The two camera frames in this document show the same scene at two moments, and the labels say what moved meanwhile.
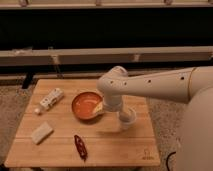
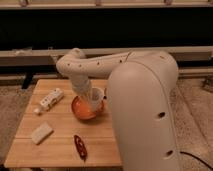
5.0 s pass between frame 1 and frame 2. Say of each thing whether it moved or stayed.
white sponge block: stayed
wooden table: stayed
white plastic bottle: stayed
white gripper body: moved
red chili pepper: stayed
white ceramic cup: moved
